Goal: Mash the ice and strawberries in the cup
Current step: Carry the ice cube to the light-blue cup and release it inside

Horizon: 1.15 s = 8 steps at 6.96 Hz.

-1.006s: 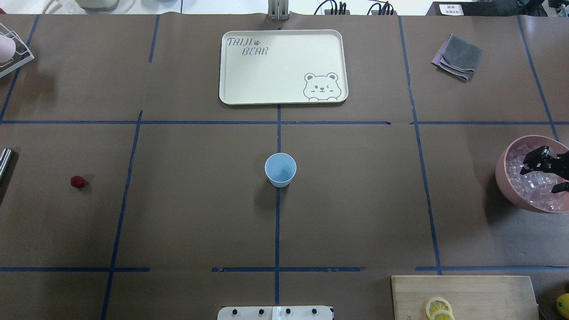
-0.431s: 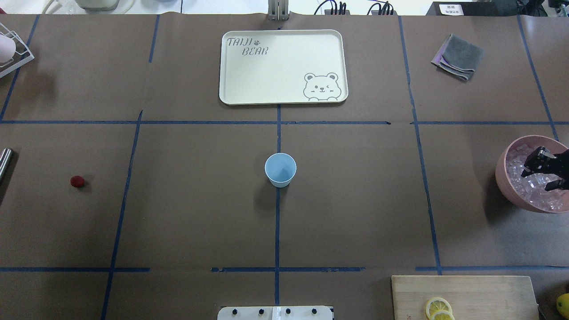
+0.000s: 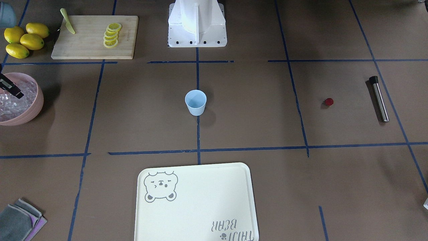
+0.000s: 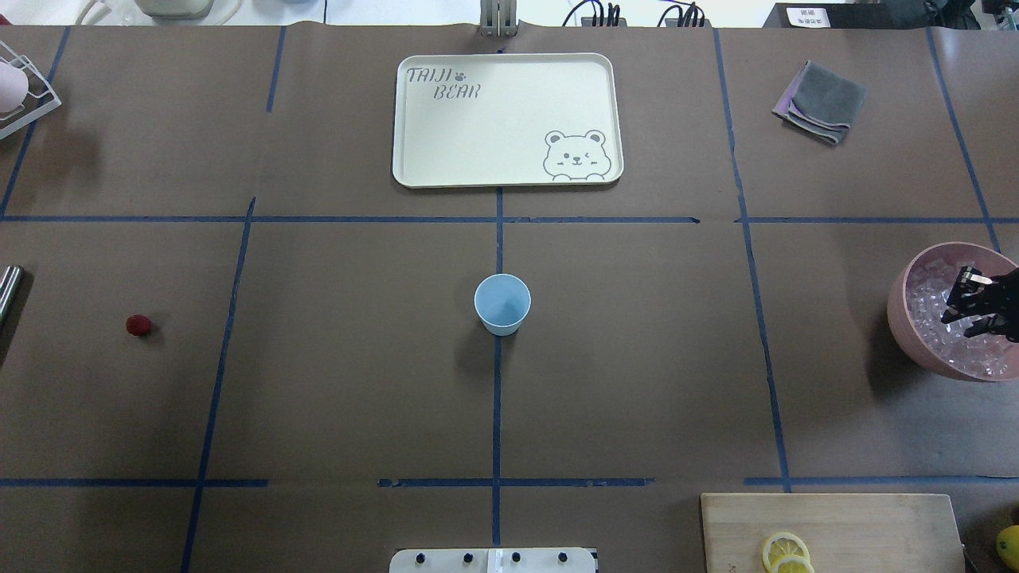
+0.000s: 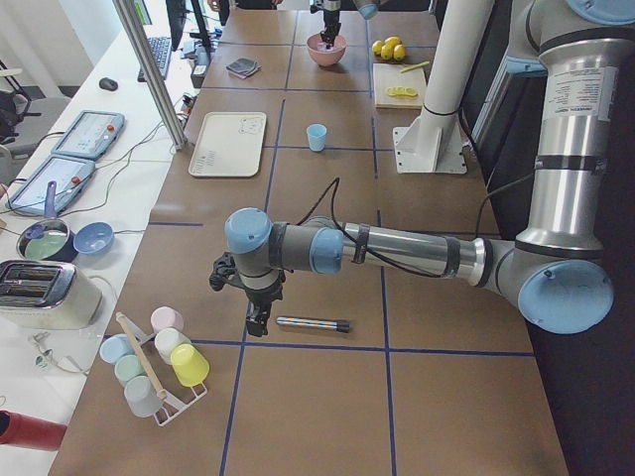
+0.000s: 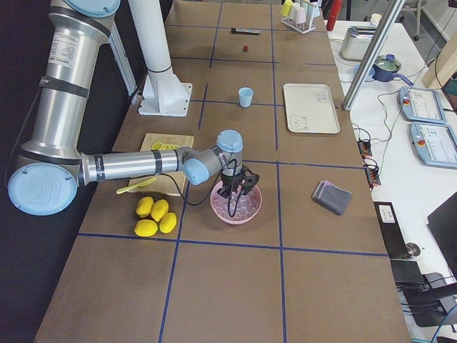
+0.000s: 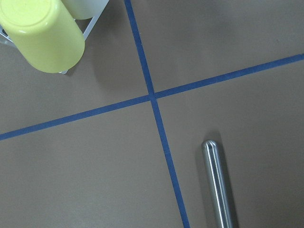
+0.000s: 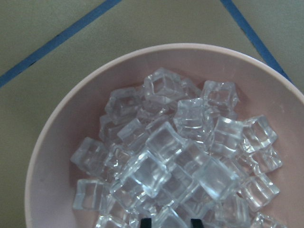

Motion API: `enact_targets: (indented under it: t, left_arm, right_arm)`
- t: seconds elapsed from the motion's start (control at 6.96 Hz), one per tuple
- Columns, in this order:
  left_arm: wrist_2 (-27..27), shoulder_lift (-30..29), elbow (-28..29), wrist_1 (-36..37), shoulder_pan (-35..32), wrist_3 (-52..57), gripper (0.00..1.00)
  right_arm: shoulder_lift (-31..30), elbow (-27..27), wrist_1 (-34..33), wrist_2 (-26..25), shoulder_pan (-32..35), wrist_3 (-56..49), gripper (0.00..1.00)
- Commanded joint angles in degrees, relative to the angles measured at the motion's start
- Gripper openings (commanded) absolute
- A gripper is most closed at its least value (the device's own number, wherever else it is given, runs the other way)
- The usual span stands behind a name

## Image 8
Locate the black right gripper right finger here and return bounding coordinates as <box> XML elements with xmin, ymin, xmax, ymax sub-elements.
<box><xmin>190</xmin><ymin>218</ymin><xmax>203</xmax><ymax>228</ymax></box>

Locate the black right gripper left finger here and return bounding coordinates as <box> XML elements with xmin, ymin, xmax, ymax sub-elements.
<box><xmin>140</xmin><ymin>218</ymin><xmax>152</xmax><ymax>228</ymax></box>

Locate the pile of ice cubes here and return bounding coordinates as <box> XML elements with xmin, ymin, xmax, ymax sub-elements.
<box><xmin>70</xmin><ymin>68</ymin><xmax>283</xmax><ymax>228</ymax></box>

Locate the pink bowl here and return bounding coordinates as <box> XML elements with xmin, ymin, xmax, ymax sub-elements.
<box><xmin>25</xmin><ymin>43</ymin><xmax>304</xmax><ymax>228</ymax></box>

